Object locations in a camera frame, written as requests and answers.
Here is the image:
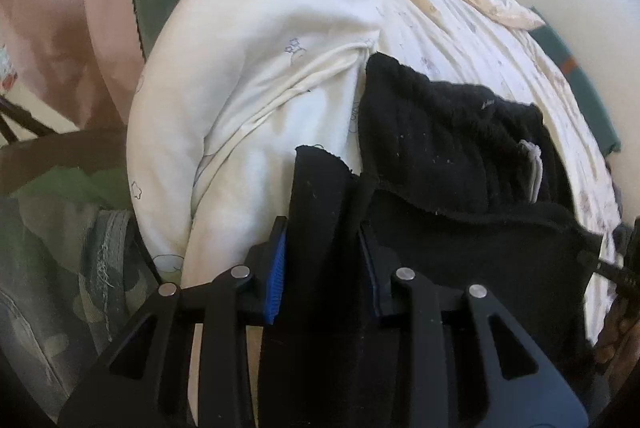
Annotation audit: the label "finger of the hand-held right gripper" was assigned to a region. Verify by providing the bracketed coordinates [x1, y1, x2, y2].
[576, 252, 627, 285]

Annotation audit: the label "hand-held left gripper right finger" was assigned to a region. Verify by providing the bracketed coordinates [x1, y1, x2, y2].
[357, 225, 588, 428]

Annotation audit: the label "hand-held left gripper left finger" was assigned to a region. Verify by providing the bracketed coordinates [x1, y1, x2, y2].
[57, 215, 290, 428]

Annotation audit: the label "black pants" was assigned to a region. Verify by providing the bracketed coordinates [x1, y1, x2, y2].
[257, 52, 606, 428]

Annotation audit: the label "camouflage pants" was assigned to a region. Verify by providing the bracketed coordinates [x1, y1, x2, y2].
[0, 163, 183, 424]

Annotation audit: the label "person's right hand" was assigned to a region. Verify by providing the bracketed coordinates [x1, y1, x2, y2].
[592, 298, 633, 366]

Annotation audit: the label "teal bed sheet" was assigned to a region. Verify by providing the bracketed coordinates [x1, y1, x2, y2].
[527, 5, 621, 156]

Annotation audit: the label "cream printed duvet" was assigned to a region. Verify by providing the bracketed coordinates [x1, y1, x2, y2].
[125, 0, 623, 428]

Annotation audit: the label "dark folding chair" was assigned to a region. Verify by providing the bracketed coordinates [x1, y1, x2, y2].
[0, 95, 131, 196]

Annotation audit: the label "pink curtain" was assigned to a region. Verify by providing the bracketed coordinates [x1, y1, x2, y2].
[0, 0, 151, 131]

